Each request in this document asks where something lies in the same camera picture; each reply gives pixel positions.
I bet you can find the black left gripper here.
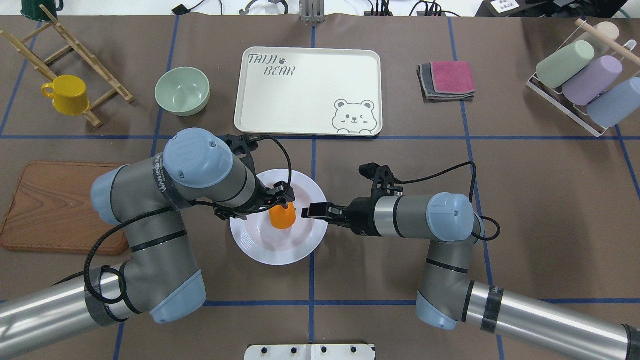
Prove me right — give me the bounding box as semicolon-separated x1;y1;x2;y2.
214;181;296;221

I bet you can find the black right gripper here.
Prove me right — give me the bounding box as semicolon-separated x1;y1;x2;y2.
301;197;378;237

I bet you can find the orange fruit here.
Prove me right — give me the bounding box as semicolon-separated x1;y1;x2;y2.
268;202;297;230

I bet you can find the white round plate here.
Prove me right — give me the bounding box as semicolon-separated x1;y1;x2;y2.
230;170;329;265

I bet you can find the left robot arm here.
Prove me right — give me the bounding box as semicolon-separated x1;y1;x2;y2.
1;128;294;360

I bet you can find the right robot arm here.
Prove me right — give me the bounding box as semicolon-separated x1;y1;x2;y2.
308;189;639;359

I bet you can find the cream bear tray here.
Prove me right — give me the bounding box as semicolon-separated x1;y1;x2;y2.
234;47;383;137

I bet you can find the green bowl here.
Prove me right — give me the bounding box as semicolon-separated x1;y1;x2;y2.
154;67;211;117

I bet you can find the grey cloth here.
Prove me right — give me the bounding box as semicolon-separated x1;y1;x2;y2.
417;62;476;101

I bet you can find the pink cloth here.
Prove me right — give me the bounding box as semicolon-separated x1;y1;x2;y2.
430;61;476;95

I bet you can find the wooden peg drying rack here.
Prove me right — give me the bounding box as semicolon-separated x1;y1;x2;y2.
0;5;135;128

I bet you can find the wooden cutting board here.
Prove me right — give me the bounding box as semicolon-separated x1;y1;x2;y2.
1;161;119;254

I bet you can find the yellow mug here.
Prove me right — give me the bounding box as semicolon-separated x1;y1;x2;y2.
41;75;90;116

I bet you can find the green cup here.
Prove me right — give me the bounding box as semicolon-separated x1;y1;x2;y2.
535;40;595;89

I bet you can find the purple cup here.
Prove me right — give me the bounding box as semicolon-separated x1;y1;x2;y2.
561;55;623;106

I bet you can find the blue cup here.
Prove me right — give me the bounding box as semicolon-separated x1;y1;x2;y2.
587;77;640;128

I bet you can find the dark green mug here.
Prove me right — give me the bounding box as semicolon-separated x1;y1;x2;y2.
20;0;65;23

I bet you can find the beige cup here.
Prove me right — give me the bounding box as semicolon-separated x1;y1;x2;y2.
594;22;620;41

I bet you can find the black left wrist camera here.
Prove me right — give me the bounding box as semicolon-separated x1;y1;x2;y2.
221;134;263;158

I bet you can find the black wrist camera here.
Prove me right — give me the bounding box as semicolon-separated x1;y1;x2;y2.
221;134;263;158
358;162;403;199

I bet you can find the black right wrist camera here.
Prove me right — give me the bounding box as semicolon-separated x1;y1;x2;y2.
358;162;403;199

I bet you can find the black right camera cable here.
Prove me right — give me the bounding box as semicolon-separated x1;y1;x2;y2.
395;161;501;242

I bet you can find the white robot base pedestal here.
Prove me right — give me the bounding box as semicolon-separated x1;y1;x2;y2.
244;343;377;360

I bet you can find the aluminium frame post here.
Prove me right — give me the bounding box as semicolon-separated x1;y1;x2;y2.
299;0;326;25

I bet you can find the white wire cup rack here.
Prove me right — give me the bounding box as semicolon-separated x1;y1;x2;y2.
526;18;640;137

